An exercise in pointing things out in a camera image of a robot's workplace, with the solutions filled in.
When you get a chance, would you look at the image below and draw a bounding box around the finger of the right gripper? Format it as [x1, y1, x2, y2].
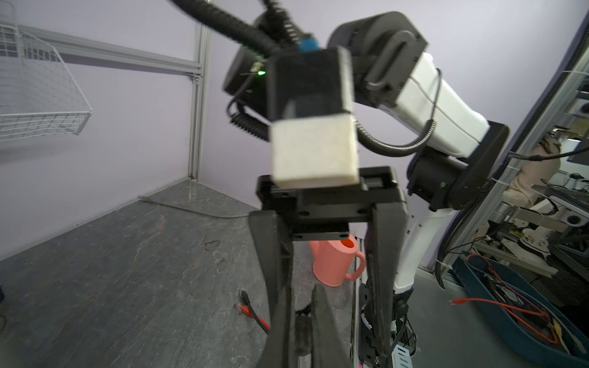
[365, 202, 408, 363]
[248, 210, 294, 322]

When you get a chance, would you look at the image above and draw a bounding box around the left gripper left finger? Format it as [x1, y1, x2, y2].
[257, 287, 296, 368]

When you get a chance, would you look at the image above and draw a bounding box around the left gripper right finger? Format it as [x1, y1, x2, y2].
[311, 285, 352, 368]

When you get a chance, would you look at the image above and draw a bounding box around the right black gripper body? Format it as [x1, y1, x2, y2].
[255, 167, 407, 242]

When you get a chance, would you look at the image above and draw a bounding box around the red ethernet cable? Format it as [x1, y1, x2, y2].
[236, 303, 272, 333]

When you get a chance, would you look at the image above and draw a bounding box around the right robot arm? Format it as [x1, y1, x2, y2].
[176, 1, 509, 367]

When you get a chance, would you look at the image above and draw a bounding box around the pink watering can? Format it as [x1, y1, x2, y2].
[309, 236, 367, 288]

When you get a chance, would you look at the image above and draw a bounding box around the dark bin with cables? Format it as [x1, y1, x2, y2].
[452, 255, 588, 367]

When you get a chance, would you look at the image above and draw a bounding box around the long white wire basket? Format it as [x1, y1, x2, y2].
[1, 24, 92, 141]

